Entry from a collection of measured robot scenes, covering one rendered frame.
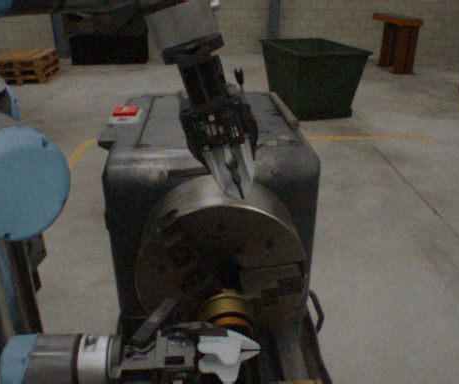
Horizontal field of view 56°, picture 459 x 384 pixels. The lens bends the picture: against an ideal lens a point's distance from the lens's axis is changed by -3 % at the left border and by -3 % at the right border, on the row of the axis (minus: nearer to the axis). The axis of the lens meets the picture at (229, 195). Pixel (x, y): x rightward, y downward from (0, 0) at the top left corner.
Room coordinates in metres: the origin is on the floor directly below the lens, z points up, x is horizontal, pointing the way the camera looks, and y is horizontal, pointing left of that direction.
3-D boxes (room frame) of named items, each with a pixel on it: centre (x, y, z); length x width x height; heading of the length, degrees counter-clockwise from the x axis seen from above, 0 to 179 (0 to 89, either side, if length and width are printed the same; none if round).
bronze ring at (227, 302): (0.54, 0.00, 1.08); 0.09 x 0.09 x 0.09; 6
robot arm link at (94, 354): (0.45, 0.19, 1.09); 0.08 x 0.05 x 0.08; 4
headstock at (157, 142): (1.09, 0.06, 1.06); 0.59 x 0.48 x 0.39; 4
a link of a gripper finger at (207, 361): (0.46, 0.00, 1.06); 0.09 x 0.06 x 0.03; 94
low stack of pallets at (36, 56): (8.03, 3.65, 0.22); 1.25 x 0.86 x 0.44; 5
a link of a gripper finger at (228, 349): (0.46, 0.00, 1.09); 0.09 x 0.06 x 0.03; 94
